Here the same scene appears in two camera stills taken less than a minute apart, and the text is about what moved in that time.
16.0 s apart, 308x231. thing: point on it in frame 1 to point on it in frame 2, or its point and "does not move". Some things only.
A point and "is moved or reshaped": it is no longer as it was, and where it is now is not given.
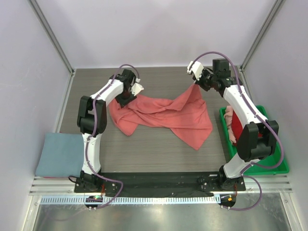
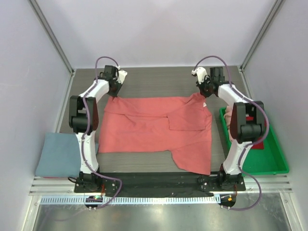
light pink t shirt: [227, 116] does not move
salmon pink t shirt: [184, 112] is moved or reshaped
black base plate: [157, 182] does not move
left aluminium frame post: [51, 32] does not move
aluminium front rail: [255, 184] does not move
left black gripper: [123, 103] to [114, 94]
